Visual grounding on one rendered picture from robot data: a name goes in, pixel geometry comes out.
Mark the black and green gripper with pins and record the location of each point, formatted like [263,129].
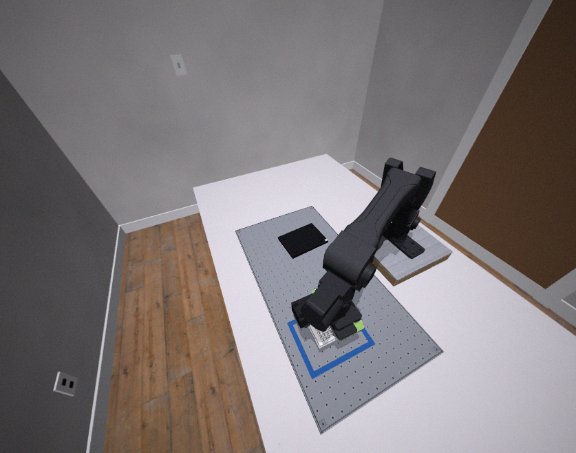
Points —
[348,325]

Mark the blue tape outline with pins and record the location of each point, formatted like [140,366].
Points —
[334,363]

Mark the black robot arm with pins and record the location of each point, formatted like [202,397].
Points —
[348,259]

